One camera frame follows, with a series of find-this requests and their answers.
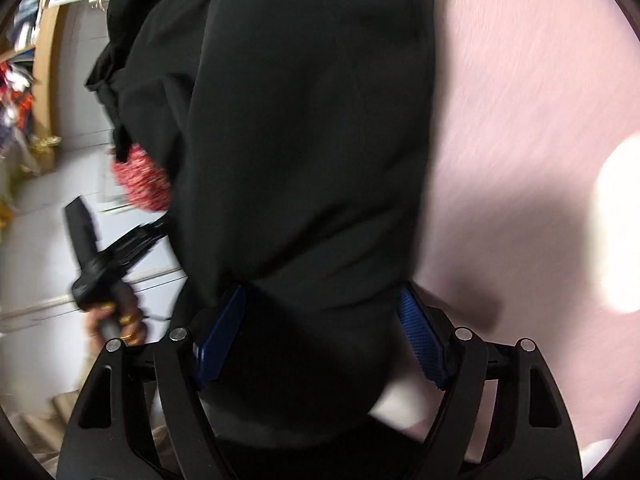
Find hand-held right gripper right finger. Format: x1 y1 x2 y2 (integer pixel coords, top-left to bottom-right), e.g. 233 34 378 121
396 284 584 480

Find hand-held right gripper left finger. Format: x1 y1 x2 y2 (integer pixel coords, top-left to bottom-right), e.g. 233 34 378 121
55 284 248 480

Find red patterned cloth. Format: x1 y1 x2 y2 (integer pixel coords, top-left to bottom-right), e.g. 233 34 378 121
111 144 174 212

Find black pants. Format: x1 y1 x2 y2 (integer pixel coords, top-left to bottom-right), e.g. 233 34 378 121
85 0 501 480

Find pink printed blanket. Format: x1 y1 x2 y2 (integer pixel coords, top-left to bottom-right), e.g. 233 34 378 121
367 0 640 466

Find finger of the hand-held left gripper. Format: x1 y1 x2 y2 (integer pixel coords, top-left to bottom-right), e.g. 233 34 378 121
100 216 173 282

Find wooden bookshelf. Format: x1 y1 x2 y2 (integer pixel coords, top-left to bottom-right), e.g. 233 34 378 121
0 0 68 178

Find person's left hand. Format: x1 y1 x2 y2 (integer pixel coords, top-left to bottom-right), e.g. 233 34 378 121
84 282 149 349

